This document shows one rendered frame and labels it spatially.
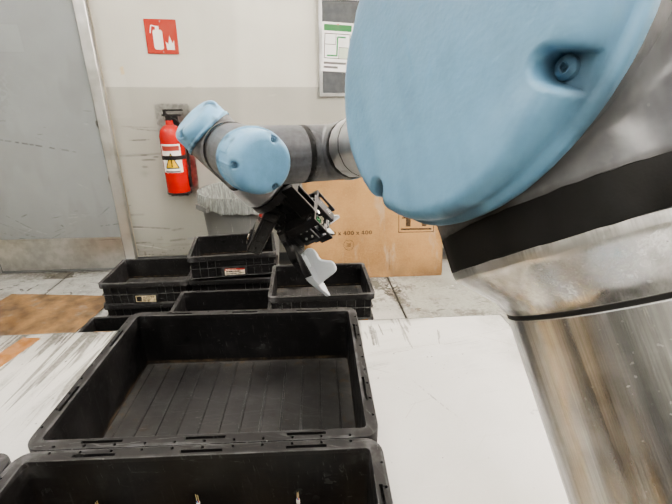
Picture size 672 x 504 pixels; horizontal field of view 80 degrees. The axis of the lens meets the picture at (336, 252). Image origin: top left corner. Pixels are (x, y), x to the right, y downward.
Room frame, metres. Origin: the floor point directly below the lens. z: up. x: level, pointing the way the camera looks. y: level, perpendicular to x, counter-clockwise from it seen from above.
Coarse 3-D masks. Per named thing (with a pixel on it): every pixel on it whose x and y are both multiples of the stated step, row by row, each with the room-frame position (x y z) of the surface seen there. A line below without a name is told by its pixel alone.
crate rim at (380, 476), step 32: (128, 448) 0.33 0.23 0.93; (160, 448) 0.33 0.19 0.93; (192, 448) 0.33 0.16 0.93; (224, 448) 0.33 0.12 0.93; (256, 448) 0.33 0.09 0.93; (288, 448) 0.33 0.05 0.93; (320, 448) 0.33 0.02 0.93; (352, 448) 0.33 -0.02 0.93; (0, 480) 0.29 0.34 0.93; (384, 480) 0.29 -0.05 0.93
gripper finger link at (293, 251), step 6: (288, 240) 0.63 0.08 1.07; (288, 246) 0.62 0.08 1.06; (294, 246) 0.62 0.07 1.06; (288, 252) 0.62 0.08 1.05; (294, 252) 0.62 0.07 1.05; (300, 252) 0.63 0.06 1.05; (294, 258) 0.62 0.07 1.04; (300, 258) 0.62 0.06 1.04; (294, 264) 0.62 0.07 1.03; (300, 264) 0.62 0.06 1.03; (300, 270) 0.62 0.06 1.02; (306, 270) 0.62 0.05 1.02; (306, 276) 0.62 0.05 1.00
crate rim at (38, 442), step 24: (144, 312) 0.63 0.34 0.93; (168, 312) 0.63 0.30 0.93; (192, 312) 0.63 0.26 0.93; (216, 312) 0.63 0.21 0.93; (240, 312) 0.63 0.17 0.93; (264, 312) 0.63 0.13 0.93; (288, 312) 0.63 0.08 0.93; (312, 312) 0.63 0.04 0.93; (336, 312) 0.63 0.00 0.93; (120, 336) 0.55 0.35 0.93; (360, 336) 0.55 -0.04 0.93; (96, 360) 0.49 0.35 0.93; (360, 360) 0.49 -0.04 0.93; (360, 384) 0.44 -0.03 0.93; (48, 432) 0.36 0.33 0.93; (240, 432) 0.36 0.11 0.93; (264, 432) 0.36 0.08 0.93; (288, 432) 0.36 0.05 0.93; (312, 432) 0.36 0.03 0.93; (336, 432) 0.36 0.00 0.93; (360, 432) 0.36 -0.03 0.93
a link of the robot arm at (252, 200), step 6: (234, 192) 0.59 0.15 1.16; (240, 192) 0.58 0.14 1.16; (246, 192) 0.58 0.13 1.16; (270, 192) 0.59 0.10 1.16; (276, 192) 0.60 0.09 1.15; (240, 198) 0.60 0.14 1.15; (246, 198) 0.59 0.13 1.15; (252, 198) 0.59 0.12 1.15; (258, 198) 0.59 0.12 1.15; (264, 198) 0.59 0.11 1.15; (270, 198) 0.60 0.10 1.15; (246, 204) 0.61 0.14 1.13; (252, 204) 0.59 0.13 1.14; (258, 204) 0.59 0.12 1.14
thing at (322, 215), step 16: (288, 192) 0.60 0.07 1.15; (304, 192) 0.62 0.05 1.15; (256, 208) 0.60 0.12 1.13; (272, 208) 0.60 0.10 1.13; (288, 208) 0.63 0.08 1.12; (304, 208) 0.62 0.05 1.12; (320, 208) 0.65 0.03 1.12; (288, 224) 0.63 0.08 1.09; (304, 224) 0.61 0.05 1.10; (320, 224) 0.61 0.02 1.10; (304, 240) 0.64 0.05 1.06; (320, 240) 0.62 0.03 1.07
